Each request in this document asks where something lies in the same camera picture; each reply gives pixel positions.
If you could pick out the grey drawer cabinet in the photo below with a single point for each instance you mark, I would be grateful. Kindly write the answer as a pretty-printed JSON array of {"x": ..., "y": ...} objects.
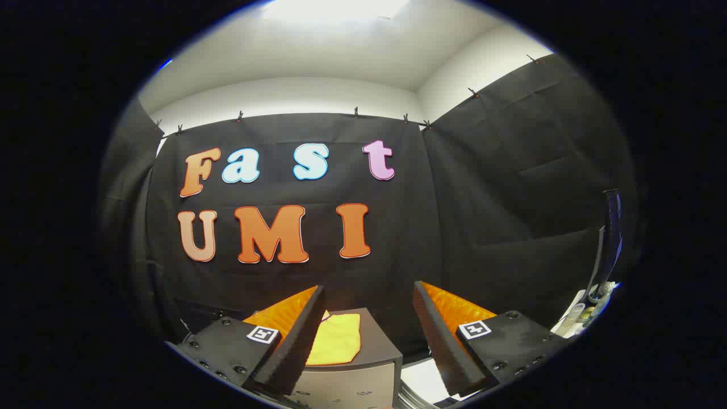
[{"x": 377, "y": 349}]

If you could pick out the yellow polo shirt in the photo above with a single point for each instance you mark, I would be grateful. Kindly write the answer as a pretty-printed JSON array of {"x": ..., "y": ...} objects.
[{"x": 338, "y": 341}]

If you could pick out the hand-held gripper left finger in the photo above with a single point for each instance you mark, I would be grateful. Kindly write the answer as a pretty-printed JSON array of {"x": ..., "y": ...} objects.
[{"x": 301, "y": 341}]

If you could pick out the row of small cloth clips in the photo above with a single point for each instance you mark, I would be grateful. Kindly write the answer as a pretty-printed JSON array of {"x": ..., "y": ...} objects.
[{"x": 356, "y": 112}]

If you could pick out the silver curved metal part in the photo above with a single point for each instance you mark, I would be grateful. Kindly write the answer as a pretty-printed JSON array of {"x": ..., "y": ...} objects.
[{"x": 412, "y": 399}]

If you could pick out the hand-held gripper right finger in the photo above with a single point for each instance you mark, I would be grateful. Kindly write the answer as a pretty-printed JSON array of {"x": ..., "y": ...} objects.
[{"x": 440, "y": 346}]

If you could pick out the black backdrop cloth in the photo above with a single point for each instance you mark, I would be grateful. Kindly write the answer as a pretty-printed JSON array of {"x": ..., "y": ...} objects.
[{"x": 397, "y": 238}]

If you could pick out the white plastic bottle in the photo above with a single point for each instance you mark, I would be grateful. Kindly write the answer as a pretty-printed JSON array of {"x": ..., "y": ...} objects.
[{"x": 572, "y": 318}]

